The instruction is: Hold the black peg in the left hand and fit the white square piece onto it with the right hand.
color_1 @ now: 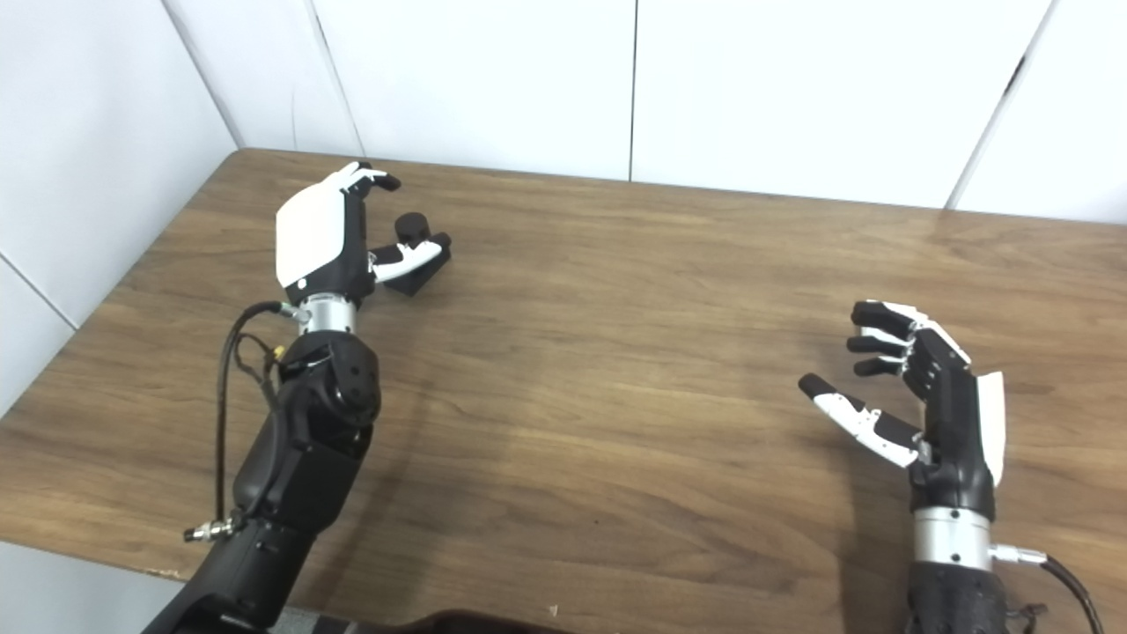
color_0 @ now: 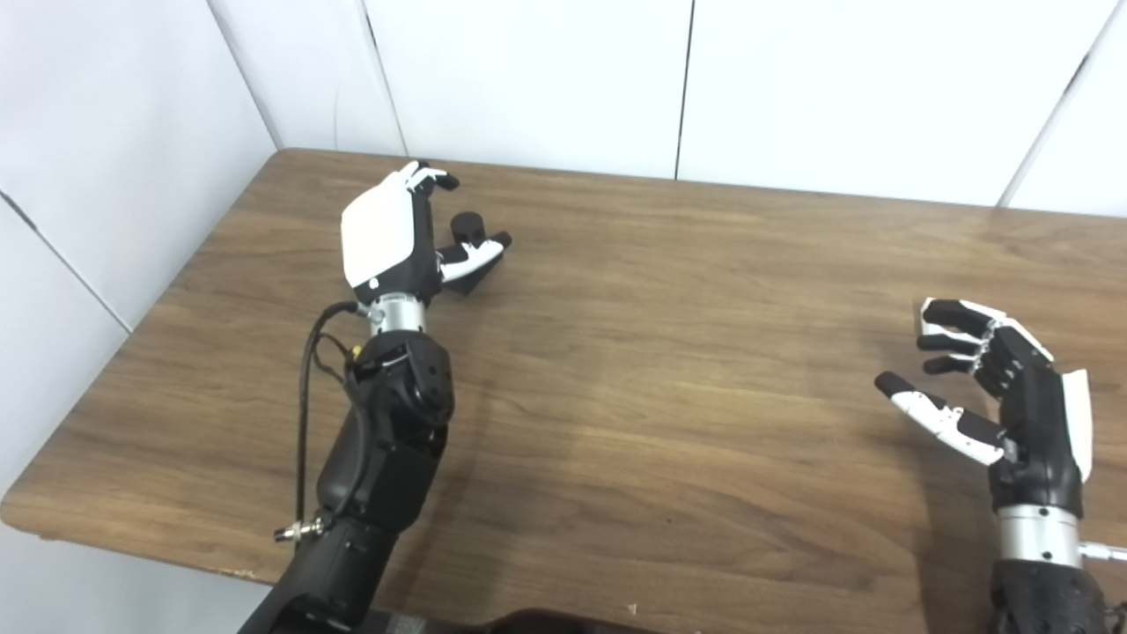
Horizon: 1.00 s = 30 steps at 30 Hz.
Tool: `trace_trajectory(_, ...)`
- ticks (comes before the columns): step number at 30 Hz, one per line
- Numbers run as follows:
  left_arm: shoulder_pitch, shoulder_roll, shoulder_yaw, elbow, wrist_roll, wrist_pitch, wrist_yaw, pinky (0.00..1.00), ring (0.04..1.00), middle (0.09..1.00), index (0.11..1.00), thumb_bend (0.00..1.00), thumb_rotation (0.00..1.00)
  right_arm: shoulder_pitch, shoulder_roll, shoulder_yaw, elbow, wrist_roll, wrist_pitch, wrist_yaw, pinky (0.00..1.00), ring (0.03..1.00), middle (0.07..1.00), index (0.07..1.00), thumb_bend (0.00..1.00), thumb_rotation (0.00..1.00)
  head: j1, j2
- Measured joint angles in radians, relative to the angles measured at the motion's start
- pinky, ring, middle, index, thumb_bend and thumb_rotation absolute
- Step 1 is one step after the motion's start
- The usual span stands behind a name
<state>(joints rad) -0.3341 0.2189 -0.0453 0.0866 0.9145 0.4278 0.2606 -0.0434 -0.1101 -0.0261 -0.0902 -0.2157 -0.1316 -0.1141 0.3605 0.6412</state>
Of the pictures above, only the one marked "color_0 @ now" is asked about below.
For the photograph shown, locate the white and black right hand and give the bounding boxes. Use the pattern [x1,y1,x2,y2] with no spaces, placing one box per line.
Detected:
[874,298,1094,519]

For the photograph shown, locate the black peg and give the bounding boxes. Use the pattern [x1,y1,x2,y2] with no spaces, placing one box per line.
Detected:
[451,213,505,296]

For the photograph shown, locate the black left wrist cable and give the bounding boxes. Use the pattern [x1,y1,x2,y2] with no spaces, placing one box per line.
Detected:
[273,302,362,542]

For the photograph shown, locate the thin left wrist wire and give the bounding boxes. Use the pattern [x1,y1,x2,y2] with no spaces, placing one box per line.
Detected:
[315,333,360,388]

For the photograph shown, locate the white and black left hand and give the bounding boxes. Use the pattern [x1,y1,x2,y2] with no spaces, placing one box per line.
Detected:
[341,160,513,306]

